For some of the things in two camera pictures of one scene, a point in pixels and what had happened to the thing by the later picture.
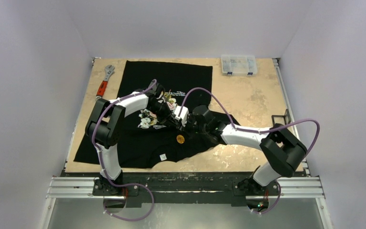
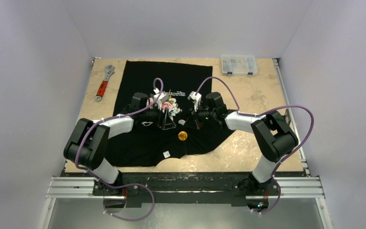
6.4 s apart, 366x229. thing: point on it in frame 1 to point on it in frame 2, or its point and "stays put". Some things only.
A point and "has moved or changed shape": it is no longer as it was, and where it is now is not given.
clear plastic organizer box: (238, 65) stays put
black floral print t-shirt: (180, 123) stays put
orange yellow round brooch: (180, 139) has moved or changed shape
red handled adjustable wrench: (109, 70) stays put
